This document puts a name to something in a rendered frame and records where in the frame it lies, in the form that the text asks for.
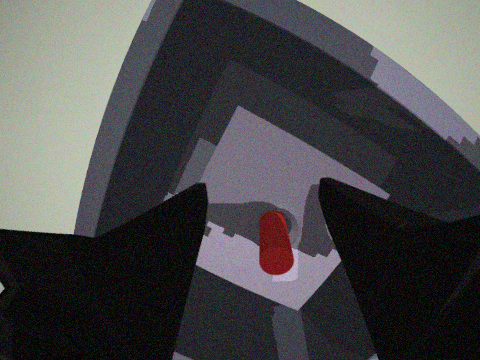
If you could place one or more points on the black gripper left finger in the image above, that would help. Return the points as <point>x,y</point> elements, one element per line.
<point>135,278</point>

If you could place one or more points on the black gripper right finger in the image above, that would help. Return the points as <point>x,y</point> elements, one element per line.
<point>407,269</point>

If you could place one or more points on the red peg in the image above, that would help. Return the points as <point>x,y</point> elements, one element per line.
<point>275,253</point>

